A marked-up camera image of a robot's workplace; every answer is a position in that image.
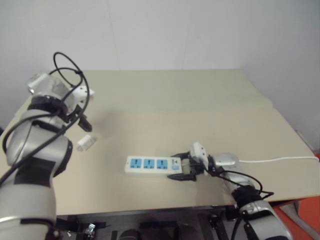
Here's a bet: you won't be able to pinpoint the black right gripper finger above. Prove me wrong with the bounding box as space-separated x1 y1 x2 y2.
166 174 198 182
170 151 192 160

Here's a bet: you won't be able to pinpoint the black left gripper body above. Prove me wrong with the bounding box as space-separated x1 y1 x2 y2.
65 104 87 127

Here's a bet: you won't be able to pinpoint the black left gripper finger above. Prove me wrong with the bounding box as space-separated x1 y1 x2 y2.
78 115 94 133

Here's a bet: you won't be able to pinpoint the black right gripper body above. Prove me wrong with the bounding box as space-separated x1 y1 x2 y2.
181 155 209 182

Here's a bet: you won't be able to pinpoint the white power strip blue sockets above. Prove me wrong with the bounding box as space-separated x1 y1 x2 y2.
124 155 185 179

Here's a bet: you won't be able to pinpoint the white charger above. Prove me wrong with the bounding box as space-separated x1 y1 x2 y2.
76 134 98 152

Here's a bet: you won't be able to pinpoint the dark rounded shape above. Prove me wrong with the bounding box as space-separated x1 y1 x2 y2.
119 228 141 240

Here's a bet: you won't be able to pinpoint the small metal clamp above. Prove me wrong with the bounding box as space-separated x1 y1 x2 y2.
84 222 97 236

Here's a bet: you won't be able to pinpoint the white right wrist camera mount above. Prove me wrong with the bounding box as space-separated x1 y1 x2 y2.
188 141 210 173

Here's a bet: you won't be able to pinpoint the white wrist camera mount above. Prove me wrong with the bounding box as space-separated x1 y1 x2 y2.
188 141 210 173
66 85 96 114

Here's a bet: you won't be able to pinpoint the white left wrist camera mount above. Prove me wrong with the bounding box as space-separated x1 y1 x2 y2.
66 85 96 114

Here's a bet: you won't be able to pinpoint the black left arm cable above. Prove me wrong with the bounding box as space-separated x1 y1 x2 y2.
0 51 90 187

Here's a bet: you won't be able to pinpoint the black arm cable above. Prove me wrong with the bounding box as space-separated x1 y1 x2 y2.
203 166 275 240
0 51 90 187

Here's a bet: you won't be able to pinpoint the black table frame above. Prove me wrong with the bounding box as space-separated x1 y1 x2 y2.
54 204 240 240

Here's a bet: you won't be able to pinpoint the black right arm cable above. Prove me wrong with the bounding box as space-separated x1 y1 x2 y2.
203 166 275 240

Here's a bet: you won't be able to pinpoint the white power strip cable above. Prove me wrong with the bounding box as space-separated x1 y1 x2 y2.
238 155 320 165

